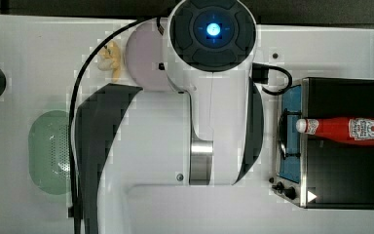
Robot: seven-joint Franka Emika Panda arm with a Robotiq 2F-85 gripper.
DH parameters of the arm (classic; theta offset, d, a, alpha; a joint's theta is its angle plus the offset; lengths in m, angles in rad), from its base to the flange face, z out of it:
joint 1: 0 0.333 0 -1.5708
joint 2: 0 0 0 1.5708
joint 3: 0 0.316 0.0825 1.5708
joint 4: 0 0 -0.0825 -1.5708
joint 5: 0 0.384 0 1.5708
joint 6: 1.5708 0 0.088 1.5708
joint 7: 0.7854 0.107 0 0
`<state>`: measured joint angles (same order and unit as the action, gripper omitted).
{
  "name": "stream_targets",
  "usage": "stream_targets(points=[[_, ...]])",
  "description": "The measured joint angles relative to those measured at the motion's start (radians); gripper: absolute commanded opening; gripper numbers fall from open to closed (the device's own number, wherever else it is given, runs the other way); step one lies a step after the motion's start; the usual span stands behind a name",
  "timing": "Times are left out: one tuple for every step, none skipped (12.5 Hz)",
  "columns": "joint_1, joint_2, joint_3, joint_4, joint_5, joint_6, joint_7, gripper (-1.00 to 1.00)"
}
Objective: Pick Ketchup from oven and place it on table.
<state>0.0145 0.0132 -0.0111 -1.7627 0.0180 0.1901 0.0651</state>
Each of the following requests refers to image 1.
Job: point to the lilac round plate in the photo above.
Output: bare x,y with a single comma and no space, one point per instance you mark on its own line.
143,58

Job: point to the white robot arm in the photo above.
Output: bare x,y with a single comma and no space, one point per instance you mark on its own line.
206,129

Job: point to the black toaster oven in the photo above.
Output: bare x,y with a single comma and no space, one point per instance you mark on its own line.
313,172

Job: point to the yellow plush toy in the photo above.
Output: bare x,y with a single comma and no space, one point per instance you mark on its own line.
110,59

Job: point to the green oval colander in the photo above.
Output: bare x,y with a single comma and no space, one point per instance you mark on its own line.
48,152

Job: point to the red plush ketchup bottle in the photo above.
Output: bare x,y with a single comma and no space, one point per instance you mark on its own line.
349,130

